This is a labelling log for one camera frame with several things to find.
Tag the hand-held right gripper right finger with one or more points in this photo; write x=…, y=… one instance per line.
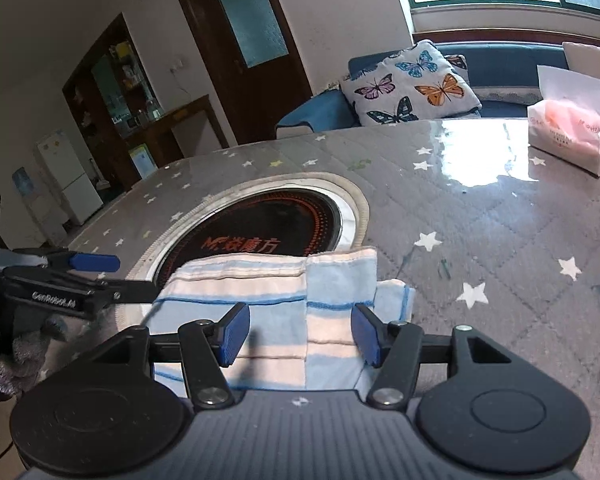
x=365, y=335

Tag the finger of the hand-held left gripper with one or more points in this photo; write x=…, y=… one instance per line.
x=130, y=292
x=97, y=262

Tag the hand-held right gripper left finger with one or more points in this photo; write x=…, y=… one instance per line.
x=235, y=335

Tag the blue white striped garment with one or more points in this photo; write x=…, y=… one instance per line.
x=280, y=320

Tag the person's left hand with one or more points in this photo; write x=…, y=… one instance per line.
x=25, y=357

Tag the white broom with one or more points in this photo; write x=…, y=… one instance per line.
x=102, y=184

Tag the white water dispenser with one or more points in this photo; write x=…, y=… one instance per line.
x=37, y=210

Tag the white refrigerator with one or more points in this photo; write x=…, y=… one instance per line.
x=67, y=180

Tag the pale green sign board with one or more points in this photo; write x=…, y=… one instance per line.
x=141, y=162

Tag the round black induction cooktop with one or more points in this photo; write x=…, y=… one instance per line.
x=260, y=220

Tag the dark wooden display cabinet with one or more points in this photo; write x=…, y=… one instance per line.
x=95, y=105

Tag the grey star tablecloth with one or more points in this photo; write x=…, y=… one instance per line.
x=480, y=210

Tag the dark wooden side table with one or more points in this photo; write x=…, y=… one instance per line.
x=190, y=112

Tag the butterfly print pillow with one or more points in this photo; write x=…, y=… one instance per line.
x=410, y=85

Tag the dark wooden glass door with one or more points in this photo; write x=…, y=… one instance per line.
x=280, y=75

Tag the pink tissue pack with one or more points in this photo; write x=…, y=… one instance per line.
x=565, y=135

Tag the blue sofa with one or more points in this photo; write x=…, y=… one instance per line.
x=500, y=67

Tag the white cushion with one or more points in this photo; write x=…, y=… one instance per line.
x=595, y=62

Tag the white wall socket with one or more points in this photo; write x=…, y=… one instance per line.
x=177, y=65

